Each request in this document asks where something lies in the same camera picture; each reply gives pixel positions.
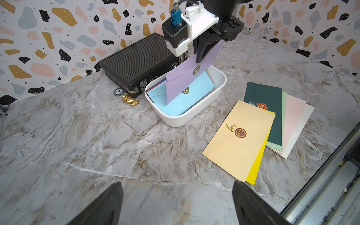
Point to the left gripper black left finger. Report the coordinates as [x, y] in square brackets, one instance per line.
[104, 210]

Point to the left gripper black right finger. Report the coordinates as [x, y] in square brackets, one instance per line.
[251, 209]

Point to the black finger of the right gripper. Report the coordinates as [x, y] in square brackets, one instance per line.
[204, 43]

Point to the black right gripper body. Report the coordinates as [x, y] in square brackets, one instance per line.
[225, 29]

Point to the bright yellow envelope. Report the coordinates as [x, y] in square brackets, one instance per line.
[259, 124]

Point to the lilac envelope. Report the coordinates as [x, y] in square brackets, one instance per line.
[178, 79]

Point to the white storage tray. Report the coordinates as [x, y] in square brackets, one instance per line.
[219, 80]

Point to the red envelope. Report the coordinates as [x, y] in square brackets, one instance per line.
[157, 84]

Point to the pale yellow envelope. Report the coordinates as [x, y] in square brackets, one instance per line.
[227, 148]

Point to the light blue envelope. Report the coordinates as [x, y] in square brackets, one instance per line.
[199, 88]

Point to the mint green envelope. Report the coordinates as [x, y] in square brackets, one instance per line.
[275, 140]

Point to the black metal briefcase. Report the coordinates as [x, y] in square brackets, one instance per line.
[135, 66]

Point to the small brass keys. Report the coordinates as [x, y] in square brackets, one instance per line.
[126, 98]

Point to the pink envelope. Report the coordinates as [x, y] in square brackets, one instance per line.
[294, 108]

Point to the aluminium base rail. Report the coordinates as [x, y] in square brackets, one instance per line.
[332, 195]

